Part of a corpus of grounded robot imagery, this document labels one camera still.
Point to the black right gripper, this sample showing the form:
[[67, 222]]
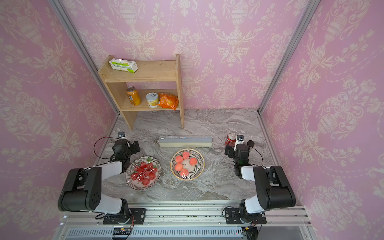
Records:
[[231, 154]]

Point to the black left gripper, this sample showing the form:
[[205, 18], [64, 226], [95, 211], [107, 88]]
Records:
[[134, 149]]

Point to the patterned plate of strawberries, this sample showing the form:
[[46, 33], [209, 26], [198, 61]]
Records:
[[143, 172]]

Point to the clear plastic wrap sheet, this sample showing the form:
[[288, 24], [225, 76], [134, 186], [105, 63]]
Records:
[[143, 177], [187, 169]]

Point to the cream plastic wrap dispenser box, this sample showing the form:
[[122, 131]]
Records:
[[186, 141]]

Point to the striped plate of peaches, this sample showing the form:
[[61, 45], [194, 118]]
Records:
[[187, 164]]

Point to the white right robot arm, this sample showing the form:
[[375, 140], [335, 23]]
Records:
[[273, 190]]

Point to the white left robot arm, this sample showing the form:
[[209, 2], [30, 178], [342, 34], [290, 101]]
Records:
[[82, 190]]

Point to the red soda can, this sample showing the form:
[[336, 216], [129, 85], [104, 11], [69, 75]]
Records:
[[231, 139]]

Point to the brown spice jar black lid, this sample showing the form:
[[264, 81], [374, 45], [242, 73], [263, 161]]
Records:
[[251, 143]]

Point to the orange drink can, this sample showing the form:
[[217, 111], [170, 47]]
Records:
[[133, 96]]

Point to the white yellow snack cup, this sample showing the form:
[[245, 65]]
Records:
[[152, 100]]

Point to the orange chip bag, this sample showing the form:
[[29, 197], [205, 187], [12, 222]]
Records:
[[167, 101]]

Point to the wooden two-tier shelf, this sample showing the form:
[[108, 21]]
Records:
[[152, 76]]

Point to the white green carton box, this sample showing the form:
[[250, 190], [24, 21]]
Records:
[[123, 65]]

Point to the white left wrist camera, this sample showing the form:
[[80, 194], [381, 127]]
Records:
[[121, 135]]

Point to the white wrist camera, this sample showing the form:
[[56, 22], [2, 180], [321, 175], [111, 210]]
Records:
[[239, 140], [121, 135]]

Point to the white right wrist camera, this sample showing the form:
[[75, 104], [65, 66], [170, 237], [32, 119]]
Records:
[[239, 140]]

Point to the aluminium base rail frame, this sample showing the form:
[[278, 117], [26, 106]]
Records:
[[190, 220]]

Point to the left aluminium corner post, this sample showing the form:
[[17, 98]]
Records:
[[74, 35]]

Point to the aluminium corner post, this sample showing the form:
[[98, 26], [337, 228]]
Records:
[[288, 53], [74, 35]]

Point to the right aluminium corner post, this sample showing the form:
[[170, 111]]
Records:
[[288, 53]]

